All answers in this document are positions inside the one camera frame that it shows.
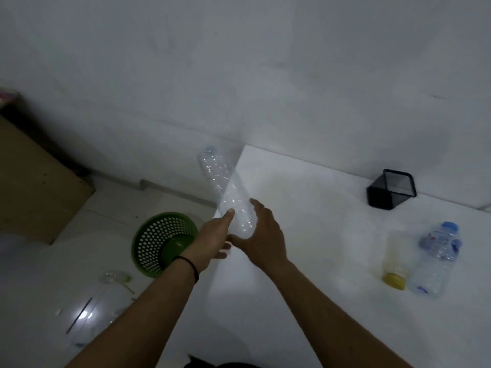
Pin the person's left forearm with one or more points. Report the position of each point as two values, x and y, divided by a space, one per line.
138 321

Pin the clear bottle with yellow cap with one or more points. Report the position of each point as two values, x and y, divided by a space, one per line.
395 260

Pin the person's right forearm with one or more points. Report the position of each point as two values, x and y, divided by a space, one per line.
326 321

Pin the clear plastic bottle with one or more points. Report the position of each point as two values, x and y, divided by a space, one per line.
226 191

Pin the person's left thumb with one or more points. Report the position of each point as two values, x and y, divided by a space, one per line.
227 220

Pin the brown cardboard box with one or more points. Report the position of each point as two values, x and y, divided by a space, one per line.
34 187

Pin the clear plastic cup with straw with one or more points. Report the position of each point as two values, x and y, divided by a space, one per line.
115 279

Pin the person's right hand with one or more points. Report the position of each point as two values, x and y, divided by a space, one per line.
264 235

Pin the person's right thumb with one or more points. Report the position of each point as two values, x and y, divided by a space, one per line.
259 214

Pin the black mesh pen holder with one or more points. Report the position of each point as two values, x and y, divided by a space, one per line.
391 189

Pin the person's left hand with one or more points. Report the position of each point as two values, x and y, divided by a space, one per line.
211 235

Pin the black wrist band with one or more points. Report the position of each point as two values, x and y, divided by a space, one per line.
190 266

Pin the clear bottle with blue cap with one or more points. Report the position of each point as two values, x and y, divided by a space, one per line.
435 260

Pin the green perforated plastic basket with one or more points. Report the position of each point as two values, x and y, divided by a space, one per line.
161 245

